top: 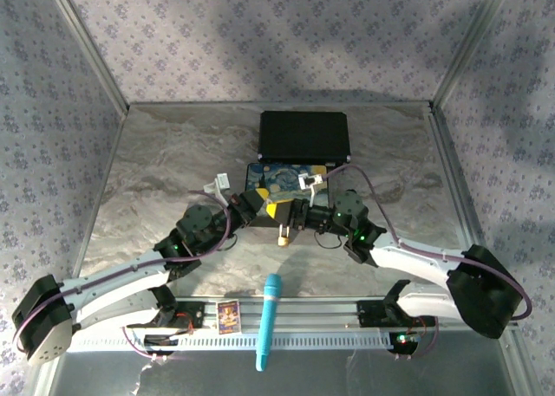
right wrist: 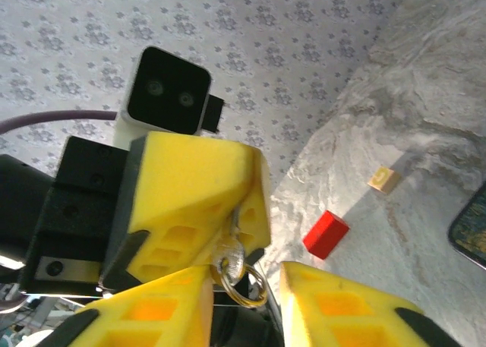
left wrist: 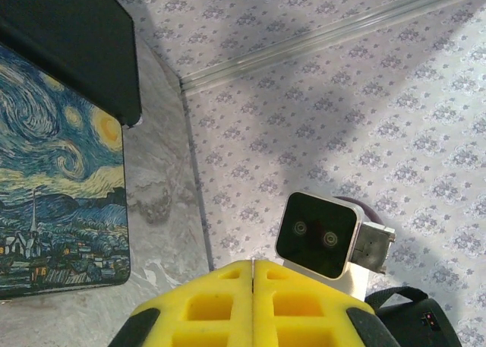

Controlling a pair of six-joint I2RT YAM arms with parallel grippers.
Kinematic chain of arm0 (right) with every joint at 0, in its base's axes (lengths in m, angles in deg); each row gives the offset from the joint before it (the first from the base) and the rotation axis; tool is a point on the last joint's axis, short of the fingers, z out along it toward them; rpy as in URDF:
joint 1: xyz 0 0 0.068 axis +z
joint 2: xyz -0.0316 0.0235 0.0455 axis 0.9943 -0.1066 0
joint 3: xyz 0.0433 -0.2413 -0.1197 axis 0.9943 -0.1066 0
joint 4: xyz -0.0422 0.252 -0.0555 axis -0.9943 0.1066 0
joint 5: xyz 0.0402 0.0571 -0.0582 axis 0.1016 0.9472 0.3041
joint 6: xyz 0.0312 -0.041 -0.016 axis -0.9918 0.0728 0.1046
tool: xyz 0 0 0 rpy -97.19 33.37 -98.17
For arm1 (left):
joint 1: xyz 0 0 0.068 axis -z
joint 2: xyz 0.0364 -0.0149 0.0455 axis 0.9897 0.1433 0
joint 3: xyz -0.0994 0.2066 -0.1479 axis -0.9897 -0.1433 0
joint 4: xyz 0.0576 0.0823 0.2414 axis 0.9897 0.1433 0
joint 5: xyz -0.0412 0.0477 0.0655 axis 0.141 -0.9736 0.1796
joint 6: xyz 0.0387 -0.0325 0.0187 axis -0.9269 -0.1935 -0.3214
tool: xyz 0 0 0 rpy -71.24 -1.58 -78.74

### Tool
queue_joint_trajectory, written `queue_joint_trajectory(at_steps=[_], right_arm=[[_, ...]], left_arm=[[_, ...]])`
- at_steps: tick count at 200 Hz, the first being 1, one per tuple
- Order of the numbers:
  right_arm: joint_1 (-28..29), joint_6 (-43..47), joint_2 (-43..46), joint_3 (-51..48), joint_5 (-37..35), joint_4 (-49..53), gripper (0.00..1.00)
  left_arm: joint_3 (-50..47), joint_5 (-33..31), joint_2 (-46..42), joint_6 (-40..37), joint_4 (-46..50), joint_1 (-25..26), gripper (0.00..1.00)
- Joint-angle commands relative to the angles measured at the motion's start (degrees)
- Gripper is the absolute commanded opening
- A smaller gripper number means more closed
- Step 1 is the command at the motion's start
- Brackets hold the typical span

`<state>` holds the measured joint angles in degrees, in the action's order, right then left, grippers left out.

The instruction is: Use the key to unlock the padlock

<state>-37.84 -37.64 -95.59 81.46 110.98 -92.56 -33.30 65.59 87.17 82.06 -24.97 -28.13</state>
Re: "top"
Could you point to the starry night painted box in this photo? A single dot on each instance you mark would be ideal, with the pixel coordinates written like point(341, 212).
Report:
point(286, 181)

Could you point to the blue marker pen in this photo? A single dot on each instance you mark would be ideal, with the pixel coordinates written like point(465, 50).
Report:
point(269, 313)

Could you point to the small picture card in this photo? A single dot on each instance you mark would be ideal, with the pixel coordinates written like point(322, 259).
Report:
point(228, 317)

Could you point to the black rectangular case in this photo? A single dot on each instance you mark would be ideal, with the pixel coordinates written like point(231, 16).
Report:
point(303, 136)

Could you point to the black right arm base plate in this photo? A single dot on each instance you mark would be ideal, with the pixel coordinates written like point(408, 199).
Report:
point(373, 313)

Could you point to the gold padlock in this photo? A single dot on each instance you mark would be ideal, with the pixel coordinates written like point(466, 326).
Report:
point(284, 239)

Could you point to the right control board green light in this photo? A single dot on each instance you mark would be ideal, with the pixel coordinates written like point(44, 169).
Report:
point(403, 342)

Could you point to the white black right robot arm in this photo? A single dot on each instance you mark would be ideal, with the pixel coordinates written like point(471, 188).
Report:
point(416, 261)

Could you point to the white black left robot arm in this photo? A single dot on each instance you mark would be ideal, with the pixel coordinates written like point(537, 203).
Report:
point(112, 283)

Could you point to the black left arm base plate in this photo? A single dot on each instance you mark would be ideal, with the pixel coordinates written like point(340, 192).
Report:
point(195, 316)

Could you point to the aluminium mounting rail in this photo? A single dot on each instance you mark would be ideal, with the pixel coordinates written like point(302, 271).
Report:
point(312, 311)

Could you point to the metal frame post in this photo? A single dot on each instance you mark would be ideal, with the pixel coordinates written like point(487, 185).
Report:
point(472, 45)

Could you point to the left control board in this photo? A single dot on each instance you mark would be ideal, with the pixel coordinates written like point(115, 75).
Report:
point(160, 342)

